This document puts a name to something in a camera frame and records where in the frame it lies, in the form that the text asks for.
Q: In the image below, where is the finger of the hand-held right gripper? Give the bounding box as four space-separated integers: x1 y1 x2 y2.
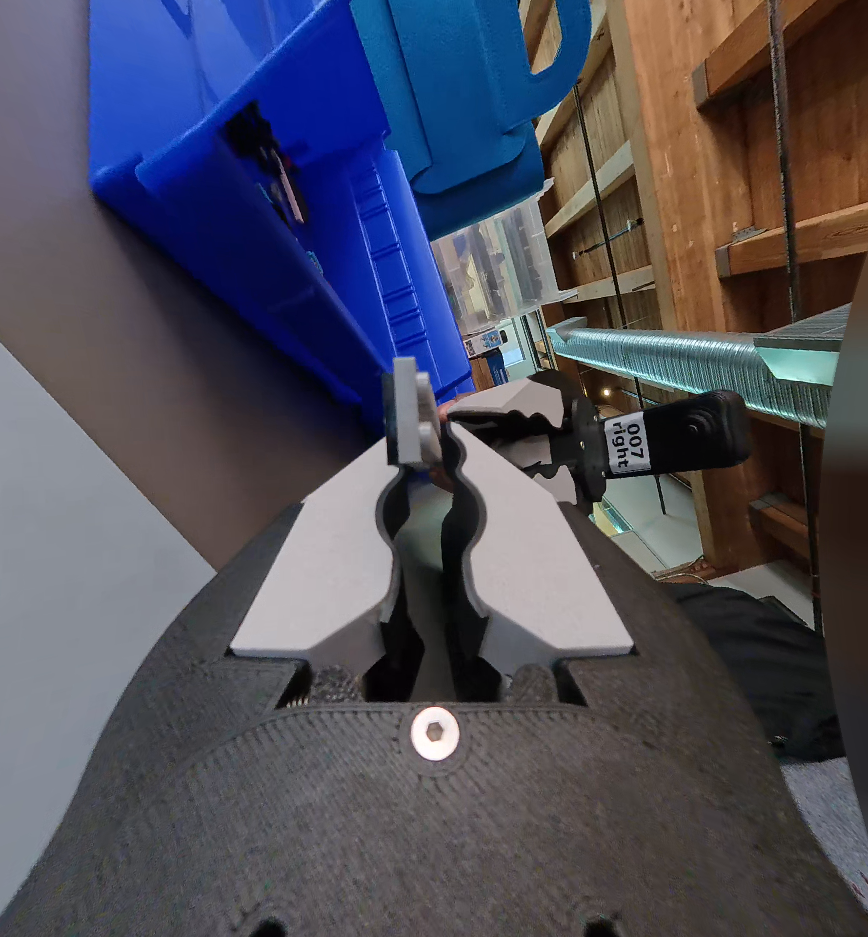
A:
447 381 565 442
476 432 579 506

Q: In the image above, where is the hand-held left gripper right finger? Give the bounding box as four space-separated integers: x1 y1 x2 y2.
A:
443 422 637 679

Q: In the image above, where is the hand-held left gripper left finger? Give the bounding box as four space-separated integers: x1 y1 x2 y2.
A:
229 447 407 669

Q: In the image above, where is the small light grey toy brick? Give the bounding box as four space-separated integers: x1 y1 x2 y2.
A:
383 356 446 471

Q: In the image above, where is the pile of mixed toy bricks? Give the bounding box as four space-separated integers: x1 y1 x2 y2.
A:
225 102 325 272

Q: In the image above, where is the blue plastic storage bin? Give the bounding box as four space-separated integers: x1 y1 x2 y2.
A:
88 0 479 429

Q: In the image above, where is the clear plastic drawer unit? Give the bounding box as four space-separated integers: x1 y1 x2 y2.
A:
430 198 561 336

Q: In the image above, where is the person's black jacket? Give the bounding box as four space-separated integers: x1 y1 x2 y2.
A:
653 578 848 764

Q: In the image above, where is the brick instruction booklet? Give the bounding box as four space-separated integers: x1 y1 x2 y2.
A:
0 304 219 937

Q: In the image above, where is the teal felt chair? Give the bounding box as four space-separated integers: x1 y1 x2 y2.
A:
349 0 593 240

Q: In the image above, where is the person's grey sweatshirt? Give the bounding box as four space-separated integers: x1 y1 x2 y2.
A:
778 757 868 937

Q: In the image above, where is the silver ventilation duct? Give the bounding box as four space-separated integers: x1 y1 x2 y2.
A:
547 304 855 433

